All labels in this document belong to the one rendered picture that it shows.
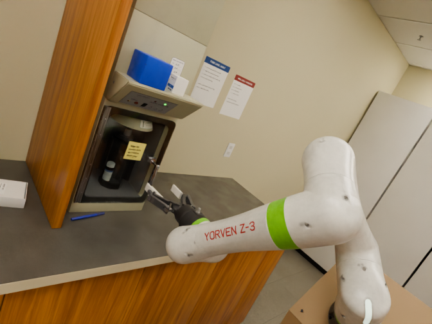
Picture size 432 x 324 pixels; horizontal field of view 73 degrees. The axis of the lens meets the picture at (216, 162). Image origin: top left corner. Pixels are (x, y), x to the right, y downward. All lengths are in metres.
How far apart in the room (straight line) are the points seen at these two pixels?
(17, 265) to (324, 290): 0.99
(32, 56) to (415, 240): 3.46
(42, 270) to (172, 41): 0.84
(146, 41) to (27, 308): 0.91
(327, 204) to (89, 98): 0.73
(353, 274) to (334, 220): 0.39
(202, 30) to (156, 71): 0.29
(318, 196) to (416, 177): 3.00
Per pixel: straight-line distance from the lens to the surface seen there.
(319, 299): 1.20
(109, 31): 0.96
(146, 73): 0.99
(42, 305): 1.15
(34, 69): 1.46
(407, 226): 3.61
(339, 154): 0.71
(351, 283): 0.97
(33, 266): 1.03
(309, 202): 0.62
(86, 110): 0.99
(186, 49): 1.17
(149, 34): 1.09
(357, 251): 1.00
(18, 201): 1.23
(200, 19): 1.18
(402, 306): 1.25
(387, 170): 3.65
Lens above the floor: 1.64
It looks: 16 degrees down
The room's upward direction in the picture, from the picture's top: 25 degrees clockwise
